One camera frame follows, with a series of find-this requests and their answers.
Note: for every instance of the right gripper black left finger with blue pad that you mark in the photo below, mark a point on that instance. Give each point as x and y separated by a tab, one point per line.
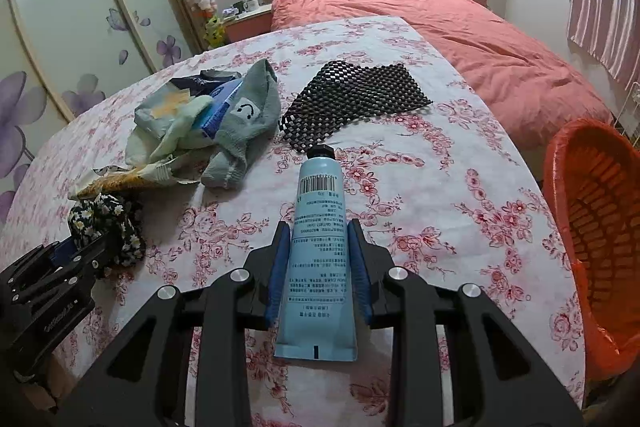
140	377

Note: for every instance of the black mesh mat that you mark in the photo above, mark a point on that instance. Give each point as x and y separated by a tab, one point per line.
341	93

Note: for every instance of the orange plastic trash basket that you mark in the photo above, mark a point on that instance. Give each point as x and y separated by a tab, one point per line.
591	184

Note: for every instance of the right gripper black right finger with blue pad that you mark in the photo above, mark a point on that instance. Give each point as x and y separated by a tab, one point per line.
497	377

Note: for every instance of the grey smiley sock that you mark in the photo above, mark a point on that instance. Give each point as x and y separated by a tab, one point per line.
248	126

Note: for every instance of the pink bedside table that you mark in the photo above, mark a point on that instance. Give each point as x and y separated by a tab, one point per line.
249	24

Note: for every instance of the floral glass wardrobe doors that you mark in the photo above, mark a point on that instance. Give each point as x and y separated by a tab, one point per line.
59	58

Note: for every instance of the light blue cream tube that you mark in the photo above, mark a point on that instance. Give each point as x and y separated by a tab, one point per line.
317	319

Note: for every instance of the black floral scrunchie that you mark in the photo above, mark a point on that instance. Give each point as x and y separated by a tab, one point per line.
119	220

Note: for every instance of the stack of plush toys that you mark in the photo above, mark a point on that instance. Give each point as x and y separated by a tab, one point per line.
206	22

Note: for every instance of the yellow snack bag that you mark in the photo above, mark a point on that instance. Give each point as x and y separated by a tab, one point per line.
114	179

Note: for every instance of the pink floral tablecloth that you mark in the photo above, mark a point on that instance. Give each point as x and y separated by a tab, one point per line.
442	188

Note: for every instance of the white wire rack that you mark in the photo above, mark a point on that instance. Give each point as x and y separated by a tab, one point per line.
627	119

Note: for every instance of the coral pink duvet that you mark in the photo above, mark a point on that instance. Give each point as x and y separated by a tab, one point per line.
531	90

